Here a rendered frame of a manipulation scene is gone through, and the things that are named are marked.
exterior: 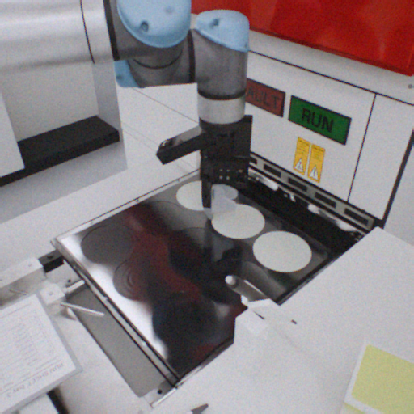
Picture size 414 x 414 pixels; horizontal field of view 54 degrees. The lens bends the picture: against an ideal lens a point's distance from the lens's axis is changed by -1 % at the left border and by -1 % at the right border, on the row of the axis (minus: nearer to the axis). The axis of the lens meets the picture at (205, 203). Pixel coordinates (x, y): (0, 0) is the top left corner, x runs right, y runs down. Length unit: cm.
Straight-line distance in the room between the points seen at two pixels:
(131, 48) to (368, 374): 41
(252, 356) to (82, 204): 64
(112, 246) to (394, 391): 50
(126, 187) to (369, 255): 60
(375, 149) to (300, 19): 22
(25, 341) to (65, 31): 36
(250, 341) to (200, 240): 33
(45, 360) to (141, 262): 25
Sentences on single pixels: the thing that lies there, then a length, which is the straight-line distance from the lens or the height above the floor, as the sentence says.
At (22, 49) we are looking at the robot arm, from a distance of 48.
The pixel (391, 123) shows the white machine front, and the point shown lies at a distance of 65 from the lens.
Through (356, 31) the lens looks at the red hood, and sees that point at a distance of 59.
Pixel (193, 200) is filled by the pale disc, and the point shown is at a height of 90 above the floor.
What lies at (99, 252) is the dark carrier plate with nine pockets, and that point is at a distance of 75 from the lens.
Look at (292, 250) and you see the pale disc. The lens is 74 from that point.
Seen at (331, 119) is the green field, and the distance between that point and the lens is 70.
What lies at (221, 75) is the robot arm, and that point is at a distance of 61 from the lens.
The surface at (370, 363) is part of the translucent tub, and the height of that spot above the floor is 103.
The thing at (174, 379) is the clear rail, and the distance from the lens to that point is 58.
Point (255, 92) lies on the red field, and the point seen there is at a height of 110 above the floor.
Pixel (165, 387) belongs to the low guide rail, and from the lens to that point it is 63.
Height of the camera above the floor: 141
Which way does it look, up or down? 38 degrees down
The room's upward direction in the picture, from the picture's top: straight up
